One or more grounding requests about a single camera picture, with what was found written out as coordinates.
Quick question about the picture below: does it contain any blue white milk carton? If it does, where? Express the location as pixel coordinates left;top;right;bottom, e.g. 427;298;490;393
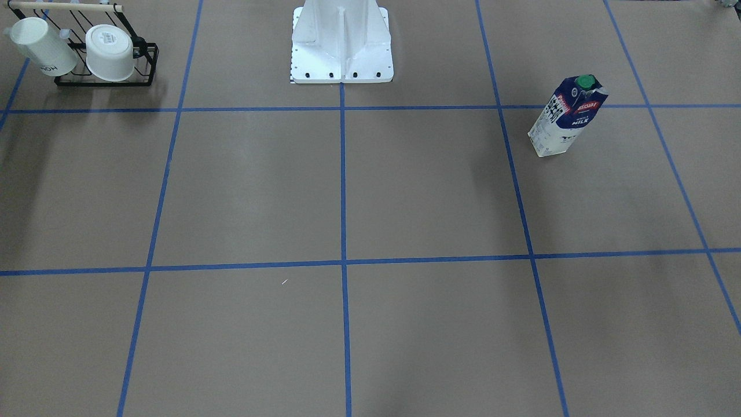
527;74;608;158

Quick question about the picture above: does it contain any white upside-down cup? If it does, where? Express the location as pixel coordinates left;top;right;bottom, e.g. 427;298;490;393
85;24;135;82

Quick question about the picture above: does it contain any white mug with lettering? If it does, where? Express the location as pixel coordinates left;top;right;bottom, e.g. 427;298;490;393
3;17;79;77

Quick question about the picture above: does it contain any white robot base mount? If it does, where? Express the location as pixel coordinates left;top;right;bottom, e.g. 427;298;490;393
289;1;394;84

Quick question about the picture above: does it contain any black wire cup rack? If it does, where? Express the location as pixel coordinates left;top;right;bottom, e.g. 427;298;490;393
2;1;159;87

